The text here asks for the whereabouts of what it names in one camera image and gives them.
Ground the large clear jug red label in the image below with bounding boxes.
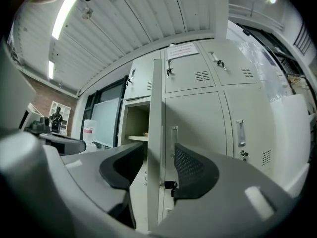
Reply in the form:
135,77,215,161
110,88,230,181
83,119,98,146

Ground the black metal rack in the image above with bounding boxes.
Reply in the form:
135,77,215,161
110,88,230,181
236,22,309,98

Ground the clear plastic sheet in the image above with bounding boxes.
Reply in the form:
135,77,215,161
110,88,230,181
237,41,283,102

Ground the black glass-door cabinet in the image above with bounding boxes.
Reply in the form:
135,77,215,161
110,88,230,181
79,75,127,149

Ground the black metal railing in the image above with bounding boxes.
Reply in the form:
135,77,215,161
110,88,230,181
293,21,313,57

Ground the locker door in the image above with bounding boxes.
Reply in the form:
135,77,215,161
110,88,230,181
147,58,179,234

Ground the white paper notice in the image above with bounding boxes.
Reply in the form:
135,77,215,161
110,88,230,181
165,43,200,60

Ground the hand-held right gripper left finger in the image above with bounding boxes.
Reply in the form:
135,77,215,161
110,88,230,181
60,142,145,230

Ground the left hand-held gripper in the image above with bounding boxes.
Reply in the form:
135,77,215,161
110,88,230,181
19,102,87,156

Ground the grey metal locker cabinet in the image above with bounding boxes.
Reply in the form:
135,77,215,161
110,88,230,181
118,40,277,234

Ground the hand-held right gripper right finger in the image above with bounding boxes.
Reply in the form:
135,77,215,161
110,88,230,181
148,142,306,238

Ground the black door key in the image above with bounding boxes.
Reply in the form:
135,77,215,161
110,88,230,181
164,180,178,198

